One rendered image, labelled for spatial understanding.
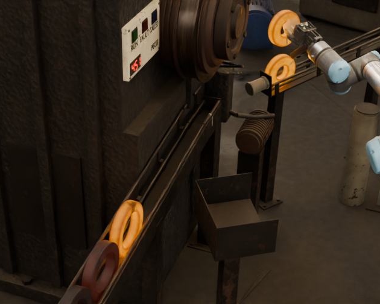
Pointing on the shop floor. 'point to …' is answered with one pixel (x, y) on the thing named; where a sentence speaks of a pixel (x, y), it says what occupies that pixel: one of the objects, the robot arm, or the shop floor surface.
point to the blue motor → (259, 25)
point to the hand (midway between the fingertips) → (285, 24)
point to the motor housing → (253, 151)
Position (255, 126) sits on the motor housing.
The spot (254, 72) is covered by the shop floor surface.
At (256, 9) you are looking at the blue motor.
